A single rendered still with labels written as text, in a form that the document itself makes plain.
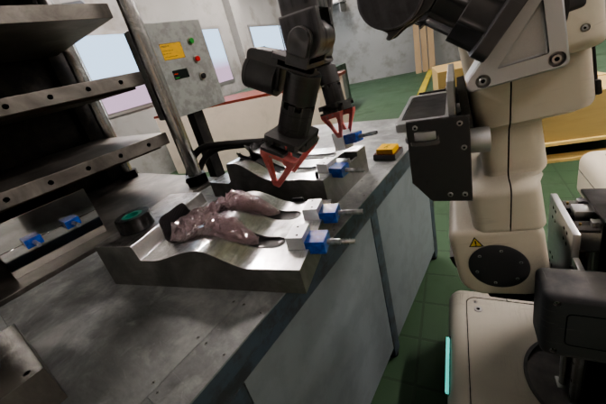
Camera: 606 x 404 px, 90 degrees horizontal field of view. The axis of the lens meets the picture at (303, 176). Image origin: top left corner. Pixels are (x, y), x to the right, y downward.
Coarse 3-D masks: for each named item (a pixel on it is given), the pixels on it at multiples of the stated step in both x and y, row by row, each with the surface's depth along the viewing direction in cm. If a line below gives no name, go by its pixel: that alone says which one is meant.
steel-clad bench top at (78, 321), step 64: (320, 128) 172; (384, 128) 141; (0, 320) 71; (64, 320) 66; (128, 320) 61; (192, 320) 56; (256, 320) 53; (64, 384) 50; (128, 384) 47; (192, 384) 44
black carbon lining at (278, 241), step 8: (176, 208) 80; (184, 208) 82; (168, 216) 78; (176, 216) 80; (272, 216) 74; (280, 216) 74; (288, 216) 74; (296, 216) 73; (160, 224) 73; (168, 224) 78; (168, 232) 77; (168, 240) 71; (264, 240) 66; (272, 240) 65; (280, 240) 65
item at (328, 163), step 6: (318, 162) 84; (324, 162) 83; (330, 162) 83; (336, 162) 84; (342, 162) 83; (318, 168) 84; (324, 168) 83; (330, 168) 82; (336, 168) 81; (342, 168) 80; (348, 168) 81; (336, 174) 81; (342, 174) 80
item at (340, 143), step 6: (348, 132) 91; (354, 132) 88; (360, 132) 88; (372, 132) 84; (336, 138) 90; (342, 138) 88; (348, 138) 88; (354, 138) 86; (360, 138) 88; (336, 144) 90; (342, 144) 89; (348, 144) 90; (336, 150) 91
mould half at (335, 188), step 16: (240, 160) 99; (272, 160) 101; (304, 160) 100; (320, 160) 95; (336, 160) 91; (224, 176) 113; (240, 176) 98; (256, 176) 94; (288, 176) 89; (304, 176) 85; (320, 176) 82; (352, 176) 91; (224, 192) 108; (272, 192) 92; (288, 192) 89; (304, 192) 85; (320, 192) 81; (336, 192) 85
